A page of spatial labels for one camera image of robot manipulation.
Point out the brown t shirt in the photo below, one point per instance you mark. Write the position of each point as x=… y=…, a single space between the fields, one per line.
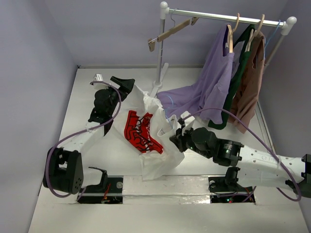
x=246 y=98

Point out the white metal clothes rack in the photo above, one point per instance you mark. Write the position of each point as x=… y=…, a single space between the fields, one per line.
x=161 y=68

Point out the dark green t shirt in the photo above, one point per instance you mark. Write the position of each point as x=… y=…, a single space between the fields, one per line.
x=242 y=53

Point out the wooden hanger with green shirt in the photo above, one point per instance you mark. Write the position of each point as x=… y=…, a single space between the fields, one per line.
x=255 y=33

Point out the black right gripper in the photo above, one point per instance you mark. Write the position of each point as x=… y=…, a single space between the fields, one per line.
x=181 y=140

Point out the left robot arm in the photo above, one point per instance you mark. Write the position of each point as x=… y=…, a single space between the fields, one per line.
x=64 y=175

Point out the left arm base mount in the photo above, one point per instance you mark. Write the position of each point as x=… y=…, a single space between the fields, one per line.
x=107 y=191

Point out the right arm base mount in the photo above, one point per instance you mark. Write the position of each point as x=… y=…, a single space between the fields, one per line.
x=228 y=187

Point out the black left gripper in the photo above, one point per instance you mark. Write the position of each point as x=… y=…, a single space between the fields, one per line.
x=126 y=86

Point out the light blue wire hanger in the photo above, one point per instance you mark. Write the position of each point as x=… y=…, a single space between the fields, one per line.
x=172 y=104

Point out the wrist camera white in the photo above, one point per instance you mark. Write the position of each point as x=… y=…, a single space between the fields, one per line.
x=186 y=121
x=98 y=77

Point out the white t shirt red print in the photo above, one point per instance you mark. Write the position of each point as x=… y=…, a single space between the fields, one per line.
x=146 y=129

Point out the purple t shirt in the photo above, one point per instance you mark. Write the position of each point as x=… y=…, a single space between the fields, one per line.
x=211 y=88

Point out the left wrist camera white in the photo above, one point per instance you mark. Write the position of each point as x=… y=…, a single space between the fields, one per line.
x=98 y=77

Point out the wooden hanger with purple shirt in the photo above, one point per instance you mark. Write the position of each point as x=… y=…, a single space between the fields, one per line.
x=230 y=33

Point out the beige wooden clip hanger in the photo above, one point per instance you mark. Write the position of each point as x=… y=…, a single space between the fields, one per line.
x=165 y=34

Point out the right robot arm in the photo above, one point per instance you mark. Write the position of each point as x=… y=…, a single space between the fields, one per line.
x=247 y=166

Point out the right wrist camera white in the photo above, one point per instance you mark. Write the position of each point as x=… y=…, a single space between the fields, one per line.
x=186 y=121

